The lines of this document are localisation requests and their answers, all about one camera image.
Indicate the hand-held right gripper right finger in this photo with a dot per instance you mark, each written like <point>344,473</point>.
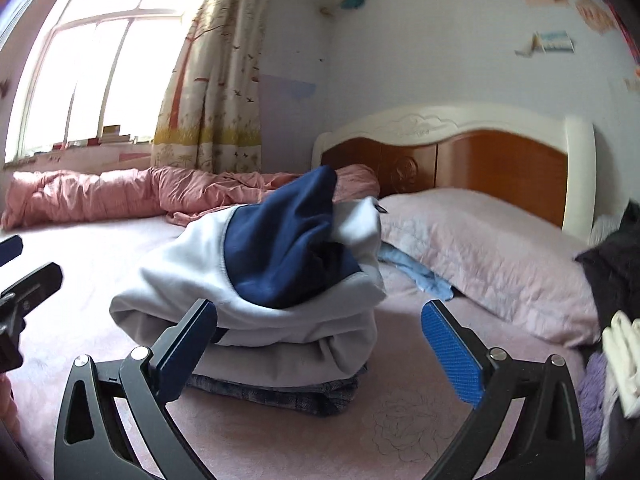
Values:
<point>452,355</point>

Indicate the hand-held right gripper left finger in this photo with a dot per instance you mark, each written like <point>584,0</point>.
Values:
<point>185,355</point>

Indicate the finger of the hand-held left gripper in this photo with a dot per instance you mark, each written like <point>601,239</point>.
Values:
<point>10,251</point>
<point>35,280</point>

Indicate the white and navy jacket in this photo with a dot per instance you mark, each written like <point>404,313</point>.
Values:
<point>280,240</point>

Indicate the person's left hand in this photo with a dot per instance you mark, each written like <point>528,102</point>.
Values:
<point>7,410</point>

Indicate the pink floral bed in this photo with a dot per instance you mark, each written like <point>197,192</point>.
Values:
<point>75,270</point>

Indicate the light blue cloth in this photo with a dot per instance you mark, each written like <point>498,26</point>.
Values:
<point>420,275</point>

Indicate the pink pillow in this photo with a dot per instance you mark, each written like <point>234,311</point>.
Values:
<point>475,260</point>

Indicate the pink quilt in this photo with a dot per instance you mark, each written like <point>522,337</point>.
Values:
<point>100,195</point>

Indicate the folded grey jeans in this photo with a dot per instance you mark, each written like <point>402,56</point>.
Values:
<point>300,395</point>

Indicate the purple garment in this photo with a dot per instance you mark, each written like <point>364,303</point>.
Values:
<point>592,400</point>

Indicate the books on windowsill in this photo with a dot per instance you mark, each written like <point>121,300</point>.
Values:
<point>115,134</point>

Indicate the white garment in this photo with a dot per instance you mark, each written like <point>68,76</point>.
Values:
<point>622,360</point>

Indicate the black garment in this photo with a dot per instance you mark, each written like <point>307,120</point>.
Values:
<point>615,270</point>

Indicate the wooden headboard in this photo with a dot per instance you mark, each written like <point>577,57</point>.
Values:
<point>475,160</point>

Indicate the window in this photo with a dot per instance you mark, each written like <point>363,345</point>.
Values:
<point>100,70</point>

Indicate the patterned curtain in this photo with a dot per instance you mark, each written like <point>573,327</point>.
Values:
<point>220,85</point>

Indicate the wall picture card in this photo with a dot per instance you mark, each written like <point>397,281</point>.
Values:
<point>552,42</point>

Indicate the pink wall stickers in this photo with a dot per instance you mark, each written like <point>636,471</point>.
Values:
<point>592,12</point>

